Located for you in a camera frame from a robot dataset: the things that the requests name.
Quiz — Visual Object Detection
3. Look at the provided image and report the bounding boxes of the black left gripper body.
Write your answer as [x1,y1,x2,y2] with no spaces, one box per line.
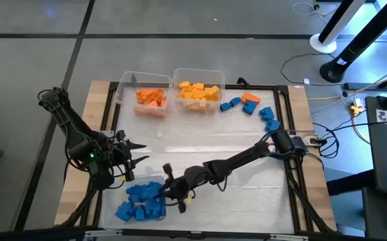
[108,129,136,183]

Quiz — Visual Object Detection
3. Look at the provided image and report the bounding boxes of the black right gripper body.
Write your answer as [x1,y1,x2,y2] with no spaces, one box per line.
[162,165,214,204]

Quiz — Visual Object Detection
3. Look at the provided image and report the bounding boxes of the clear plastic bin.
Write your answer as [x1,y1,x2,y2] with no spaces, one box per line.
[172,68,226,114]
[114,70,173,118]
[101,175,167,232]

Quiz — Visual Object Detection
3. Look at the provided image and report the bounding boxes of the white pole stand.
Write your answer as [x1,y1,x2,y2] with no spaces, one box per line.
[309,0,368,55]

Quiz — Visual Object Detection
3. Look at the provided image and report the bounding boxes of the black left camera cable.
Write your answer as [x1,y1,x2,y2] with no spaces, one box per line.
[108,167,137,190]

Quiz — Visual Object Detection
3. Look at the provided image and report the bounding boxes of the black camera cable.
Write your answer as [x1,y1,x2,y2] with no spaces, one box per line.
[108,167,137,190]
[217,174,230,193]

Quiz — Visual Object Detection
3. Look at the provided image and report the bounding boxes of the black right camera cable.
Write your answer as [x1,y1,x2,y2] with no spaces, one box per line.
[217,174,230,193]

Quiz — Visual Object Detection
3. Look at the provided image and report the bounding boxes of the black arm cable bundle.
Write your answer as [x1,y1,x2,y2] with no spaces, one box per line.
[285,157,337,234]
[58,157,109,232]

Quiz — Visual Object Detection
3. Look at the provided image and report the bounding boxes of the silver frame bracket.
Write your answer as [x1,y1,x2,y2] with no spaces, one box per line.
[269,234,310,241]

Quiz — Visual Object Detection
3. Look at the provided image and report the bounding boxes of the black metal table frame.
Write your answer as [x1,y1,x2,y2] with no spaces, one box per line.
[79,80,337,235]

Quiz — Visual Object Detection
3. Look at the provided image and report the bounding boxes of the black coiled cable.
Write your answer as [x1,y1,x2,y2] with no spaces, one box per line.
[313,122,341,159]

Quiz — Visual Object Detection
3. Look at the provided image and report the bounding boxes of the black floor cable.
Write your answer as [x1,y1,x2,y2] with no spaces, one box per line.
[280,52,348,86]

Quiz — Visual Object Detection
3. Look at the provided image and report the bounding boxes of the yellow floor cable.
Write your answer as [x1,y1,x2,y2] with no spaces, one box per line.
[306,94,345,101]

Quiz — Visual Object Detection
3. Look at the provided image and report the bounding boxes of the white floor cable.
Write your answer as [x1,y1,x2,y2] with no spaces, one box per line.
[290,1,338,17]

